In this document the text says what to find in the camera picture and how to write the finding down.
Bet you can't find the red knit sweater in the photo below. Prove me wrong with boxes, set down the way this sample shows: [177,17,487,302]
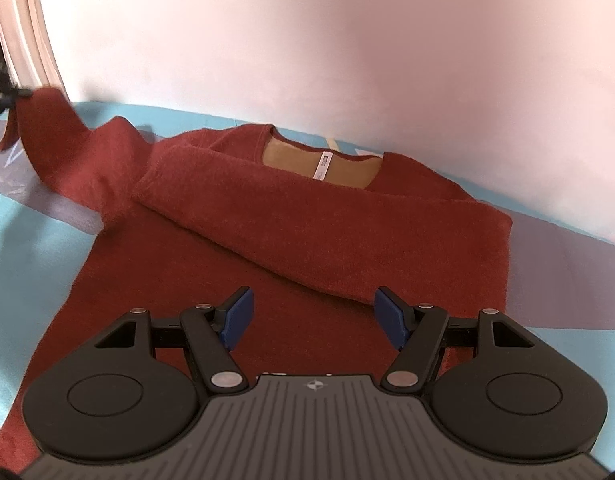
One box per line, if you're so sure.
[0,85,513,476]

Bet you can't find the teal grey patterned bed sheet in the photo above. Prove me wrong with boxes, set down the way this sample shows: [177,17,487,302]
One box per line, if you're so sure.
[0,100,615,433]

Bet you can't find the pale patterned curtain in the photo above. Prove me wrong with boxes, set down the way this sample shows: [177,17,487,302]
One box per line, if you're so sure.
[0,0,66,92]

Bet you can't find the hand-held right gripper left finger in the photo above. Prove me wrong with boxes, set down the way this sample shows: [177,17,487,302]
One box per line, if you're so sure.
[92,286,253,397]

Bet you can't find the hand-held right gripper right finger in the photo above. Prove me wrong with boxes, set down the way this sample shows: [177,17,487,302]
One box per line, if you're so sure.
[375,286,538,396]

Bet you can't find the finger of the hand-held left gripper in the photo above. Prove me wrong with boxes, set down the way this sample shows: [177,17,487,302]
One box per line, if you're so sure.
[0,60,34,126]

